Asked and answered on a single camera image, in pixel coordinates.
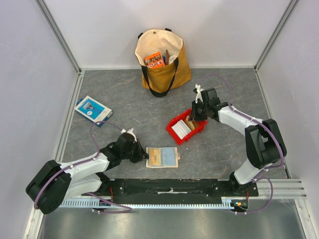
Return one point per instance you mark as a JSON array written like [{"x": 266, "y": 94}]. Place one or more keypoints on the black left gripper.
[{"x": 141, "y": 153}]

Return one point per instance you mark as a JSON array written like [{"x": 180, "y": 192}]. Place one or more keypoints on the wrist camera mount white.
[
  {"x": 131, "y": 132},
  {"x": 198, "y": 89}
]

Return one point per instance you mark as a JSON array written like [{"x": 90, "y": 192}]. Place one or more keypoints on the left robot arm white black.
[{"x": 57, "y": 182}]

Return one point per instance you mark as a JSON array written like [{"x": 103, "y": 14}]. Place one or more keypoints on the beige leather card holder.
[{"x": 176, "y": 154}]

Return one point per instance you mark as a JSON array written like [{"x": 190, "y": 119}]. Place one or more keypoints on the white item in bag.
[{"x": 171, "y": 59}]

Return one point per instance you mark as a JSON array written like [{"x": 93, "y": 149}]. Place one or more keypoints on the white card stack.
[{"x": 181, "y": 129}]

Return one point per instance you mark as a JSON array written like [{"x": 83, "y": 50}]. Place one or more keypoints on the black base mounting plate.
[{"x": 173, "y": 191}]

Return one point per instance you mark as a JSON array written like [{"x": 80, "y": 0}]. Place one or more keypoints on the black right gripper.
[{"x": 196, "y": 112}]

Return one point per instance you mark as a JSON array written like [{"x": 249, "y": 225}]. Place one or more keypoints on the blue razor package box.
[{"x": 93, "y": 110}]

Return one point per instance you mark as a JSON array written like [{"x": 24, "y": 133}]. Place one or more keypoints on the orange snack box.
[{"x": 155, "y": 60}]

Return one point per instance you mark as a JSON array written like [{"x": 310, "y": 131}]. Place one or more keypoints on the red plastic bin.
[{"x": 182, "y": 116}]

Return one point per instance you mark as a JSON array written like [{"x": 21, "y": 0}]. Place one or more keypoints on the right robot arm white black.
[{"x": 264, "y": 144}]

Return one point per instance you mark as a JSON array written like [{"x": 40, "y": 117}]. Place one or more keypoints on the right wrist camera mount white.
[{"x": 198, "y": 89}]

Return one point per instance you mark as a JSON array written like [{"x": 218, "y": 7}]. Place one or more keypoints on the brown item in bag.
[{"x": 166, "y": 57}]

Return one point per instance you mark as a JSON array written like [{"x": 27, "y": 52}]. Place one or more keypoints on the mustard canvas tote bag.
[{"x": 159, "y": 81}]

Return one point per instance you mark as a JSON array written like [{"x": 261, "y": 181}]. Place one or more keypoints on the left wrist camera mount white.
[{"x": 131, "y": 132}]

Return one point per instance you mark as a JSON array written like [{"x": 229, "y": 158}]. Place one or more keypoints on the white cable duct rail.
[{"x": 99, "y": 204}]

